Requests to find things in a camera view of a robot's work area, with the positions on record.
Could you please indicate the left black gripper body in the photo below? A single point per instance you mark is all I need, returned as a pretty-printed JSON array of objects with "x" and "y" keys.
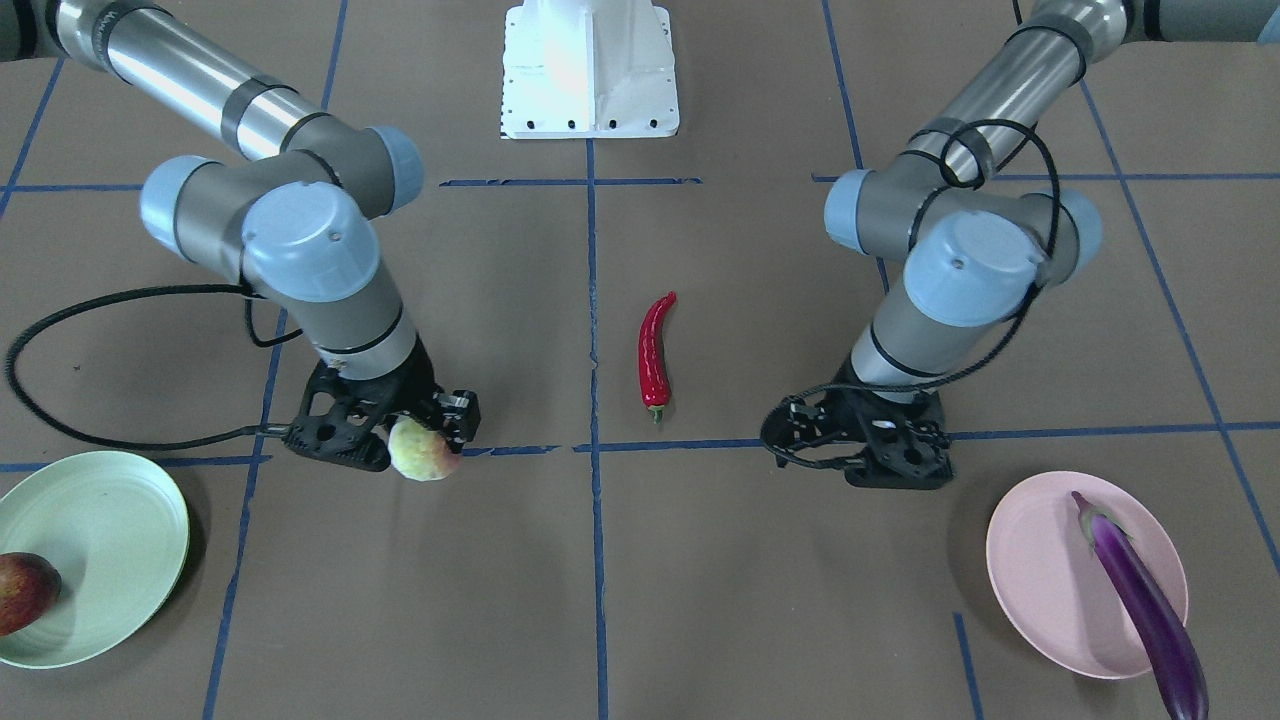
[{"x": 929, "y": 407}]

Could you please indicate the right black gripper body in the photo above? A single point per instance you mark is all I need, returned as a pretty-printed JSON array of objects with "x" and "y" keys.
[{"x": 417, "y": 388}]

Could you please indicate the red chili pepper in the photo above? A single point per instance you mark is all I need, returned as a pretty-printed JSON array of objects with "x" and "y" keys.
[{"x": 652, "y": 377}]

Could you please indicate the red yellow pomegranate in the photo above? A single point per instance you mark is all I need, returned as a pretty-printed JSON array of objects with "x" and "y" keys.
[{"x": 30, "y": 586}]

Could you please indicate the purple eggplant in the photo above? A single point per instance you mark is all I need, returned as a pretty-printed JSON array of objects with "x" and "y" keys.
[{"x": 1174, "y": 661}]

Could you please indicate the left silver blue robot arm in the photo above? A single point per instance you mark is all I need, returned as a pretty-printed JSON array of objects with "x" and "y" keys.
[{"x": 974, "y": 210}]

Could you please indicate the pink plate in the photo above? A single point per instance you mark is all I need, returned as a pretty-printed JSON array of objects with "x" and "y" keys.
[{"x": 1054, "y": 590}]

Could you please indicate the light green plate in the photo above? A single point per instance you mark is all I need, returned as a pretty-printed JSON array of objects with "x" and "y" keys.
[{"x": 116, "y": 527}]

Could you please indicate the white camera pedestal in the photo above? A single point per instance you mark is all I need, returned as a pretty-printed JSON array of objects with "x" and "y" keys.
[{"x": 588, "y": 69}]

